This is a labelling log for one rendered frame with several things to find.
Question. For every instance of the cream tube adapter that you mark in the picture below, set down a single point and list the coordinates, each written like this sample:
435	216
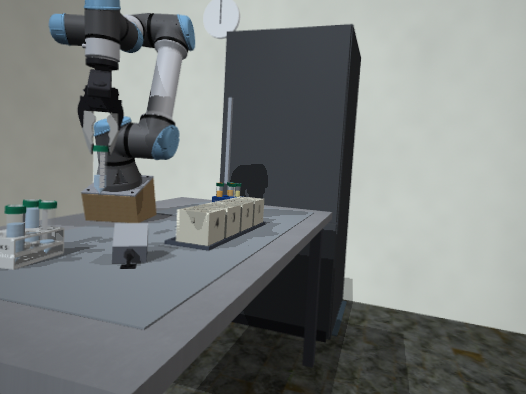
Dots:
246	213
201	228
258	208
232	217

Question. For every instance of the blue tube rack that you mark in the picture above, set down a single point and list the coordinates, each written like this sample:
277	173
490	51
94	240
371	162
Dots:
214	198

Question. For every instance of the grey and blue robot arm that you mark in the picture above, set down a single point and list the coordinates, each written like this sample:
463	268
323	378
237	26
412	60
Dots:
172	36

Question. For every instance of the white tube rack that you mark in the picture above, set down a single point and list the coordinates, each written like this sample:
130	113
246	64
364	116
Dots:
8	245

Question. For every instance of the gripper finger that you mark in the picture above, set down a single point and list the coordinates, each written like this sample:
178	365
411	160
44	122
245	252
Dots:
87	119
115	120

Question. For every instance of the light grey flat mat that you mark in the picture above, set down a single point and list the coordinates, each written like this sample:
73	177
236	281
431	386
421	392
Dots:
83	281

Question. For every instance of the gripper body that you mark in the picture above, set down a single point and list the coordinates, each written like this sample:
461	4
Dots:
102	104

